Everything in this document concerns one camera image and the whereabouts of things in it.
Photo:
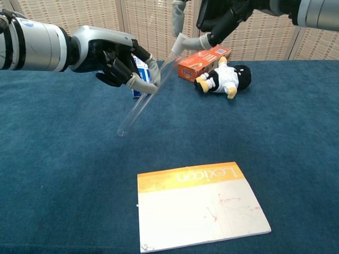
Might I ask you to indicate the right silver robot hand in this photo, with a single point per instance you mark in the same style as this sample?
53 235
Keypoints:
225 13

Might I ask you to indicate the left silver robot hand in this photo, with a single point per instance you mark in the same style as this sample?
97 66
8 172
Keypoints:
95 45

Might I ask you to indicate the small white cap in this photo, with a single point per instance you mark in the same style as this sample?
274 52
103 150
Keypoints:
180 42

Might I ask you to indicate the clear glass test tube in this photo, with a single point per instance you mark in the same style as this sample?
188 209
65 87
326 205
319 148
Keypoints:
137 108

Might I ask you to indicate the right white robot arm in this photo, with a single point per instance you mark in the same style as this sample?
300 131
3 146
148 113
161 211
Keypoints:
317 13

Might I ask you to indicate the blue white toothpaste box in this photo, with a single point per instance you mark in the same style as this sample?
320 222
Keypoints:
144 72

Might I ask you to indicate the orange cardboard box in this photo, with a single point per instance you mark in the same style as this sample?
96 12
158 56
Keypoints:
201 66

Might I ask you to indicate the woven bamboo folding screen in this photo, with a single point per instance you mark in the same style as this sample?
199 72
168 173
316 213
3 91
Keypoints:
148 18

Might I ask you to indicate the black white plush doll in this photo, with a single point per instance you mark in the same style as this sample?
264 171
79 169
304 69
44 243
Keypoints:
225 78

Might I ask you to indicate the dark blue table cloth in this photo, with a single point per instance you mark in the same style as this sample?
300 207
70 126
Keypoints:
79 172

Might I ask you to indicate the orange white notepad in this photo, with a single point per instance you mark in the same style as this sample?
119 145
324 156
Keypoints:
198 211

